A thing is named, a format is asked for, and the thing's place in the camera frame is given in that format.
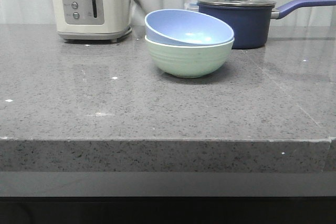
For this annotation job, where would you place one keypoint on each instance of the blue bowl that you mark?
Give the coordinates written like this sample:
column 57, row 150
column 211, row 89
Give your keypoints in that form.
column 186, row 28

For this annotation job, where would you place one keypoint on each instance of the cream toaster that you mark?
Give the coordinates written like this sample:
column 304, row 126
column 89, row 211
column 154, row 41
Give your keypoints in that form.
column 92, row 19

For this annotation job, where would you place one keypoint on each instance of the clear plastic container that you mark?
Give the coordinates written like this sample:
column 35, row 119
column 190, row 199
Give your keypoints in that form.
column 191, row 5

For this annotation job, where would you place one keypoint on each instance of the dark blue saucepan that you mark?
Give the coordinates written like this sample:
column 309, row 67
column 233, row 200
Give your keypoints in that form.
column 251, row 24

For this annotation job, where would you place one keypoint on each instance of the green bowl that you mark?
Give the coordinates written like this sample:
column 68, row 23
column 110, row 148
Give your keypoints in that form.
column 188, row 61

